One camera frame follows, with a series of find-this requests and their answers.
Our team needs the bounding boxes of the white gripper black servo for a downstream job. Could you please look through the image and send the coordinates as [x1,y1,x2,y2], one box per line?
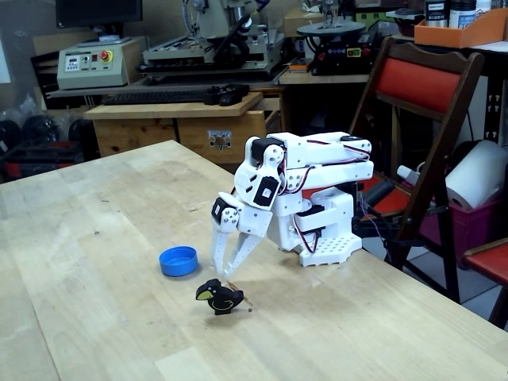
[209,192,275,279]

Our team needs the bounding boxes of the black wooden bird toy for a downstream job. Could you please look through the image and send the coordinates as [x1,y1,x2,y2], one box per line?
[194,278,245,317]

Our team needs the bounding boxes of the beige control box red button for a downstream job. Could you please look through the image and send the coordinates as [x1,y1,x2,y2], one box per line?
[56,37,144,90]

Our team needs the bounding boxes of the cardboard box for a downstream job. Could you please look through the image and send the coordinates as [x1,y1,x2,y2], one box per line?
[282,6,325,37]

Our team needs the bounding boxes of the orange tray box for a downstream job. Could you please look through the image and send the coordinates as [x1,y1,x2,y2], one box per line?
[414,7,508,49]

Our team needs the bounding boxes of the blue plastic lid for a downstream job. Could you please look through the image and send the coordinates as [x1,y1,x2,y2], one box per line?
[159,245,199,278]

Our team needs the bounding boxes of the skull sticker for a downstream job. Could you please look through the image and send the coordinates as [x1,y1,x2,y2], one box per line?
[206,129,233,152]

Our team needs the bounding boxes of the black hand tool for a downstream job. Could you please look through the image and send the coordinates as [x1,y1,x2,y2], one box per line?
[204,83,251,107]

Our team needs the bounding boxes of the black cylinder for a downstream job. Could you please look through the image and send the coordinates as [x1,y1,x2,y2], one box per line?
[363,178,394,206]

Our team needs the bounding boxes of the wooden workbench cabinet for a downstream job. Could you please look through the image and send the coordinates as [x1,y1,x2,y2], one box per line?
[83,91,287,175]

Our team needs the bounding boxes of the black keyboard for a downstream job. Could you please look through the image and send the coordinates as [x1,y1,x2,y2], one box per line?
[102,90,211,106]

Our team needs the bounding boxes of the white power plug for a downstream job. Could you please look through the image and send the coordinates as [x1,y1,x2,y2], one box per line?
[396,164,421,186]

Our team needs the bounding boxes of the black round spool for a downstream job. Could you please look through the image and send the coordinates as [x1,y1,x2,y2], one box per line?
[67,117,94,144]
[22,114,60,144]
[0,118,23,150]

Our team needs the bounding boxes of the wooden bench board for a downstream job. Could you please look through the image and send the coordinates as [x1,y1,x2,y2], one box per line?
[279,71,372,86]

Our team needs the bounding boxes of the black and red crate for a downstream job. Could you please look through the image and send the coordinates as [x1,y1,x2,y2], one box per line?
[0,140,87,182]

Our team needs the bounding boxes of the black scroll saw machine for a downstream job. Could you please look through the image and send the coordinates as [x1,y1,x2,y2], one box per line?
[296,20,383,76]

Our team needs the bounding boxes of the grey milling machine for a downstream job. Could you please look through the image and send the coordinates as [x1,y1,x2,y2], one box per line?
[138,0,291,87]

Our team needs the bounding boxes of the pink plastic bin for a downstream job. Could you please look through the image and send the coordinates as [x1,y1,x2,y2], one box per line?
[419,198,505,271]

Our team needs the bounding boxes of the wooden folding chair red cushions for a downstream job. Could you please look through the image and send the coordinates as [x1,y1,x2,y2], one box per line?
[348,36,486,305]

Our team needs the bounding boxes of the white paper towel roll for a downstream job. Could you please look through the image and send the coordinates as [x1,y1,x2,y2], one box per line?
[444,139,508,211]

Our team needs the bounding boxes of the wooden chair red seat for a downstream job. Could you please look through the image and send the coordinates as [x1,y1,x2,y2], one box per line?
[462,237,508,330]

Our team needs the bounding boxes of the black computer monitor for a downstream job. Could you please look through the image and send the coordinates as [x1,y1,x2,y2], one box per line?
[55,0,144,29]

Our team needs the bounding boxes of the white board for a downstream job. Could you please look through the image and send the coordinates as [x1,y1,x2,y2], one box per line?
[0,39,11,84]

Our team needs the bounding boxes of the black can grey label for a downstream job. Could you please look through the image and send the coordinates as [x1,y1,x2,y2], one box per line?
[425,0,448,28]

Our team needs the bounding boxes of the white can blue label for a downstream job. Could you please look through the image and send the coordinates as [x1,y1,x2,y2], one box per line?
[449,0,477,29]

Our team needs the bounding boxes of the purple and black wire bundle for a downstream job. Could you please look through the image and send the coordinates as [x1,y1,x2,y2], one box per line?
[352,198,394,263]

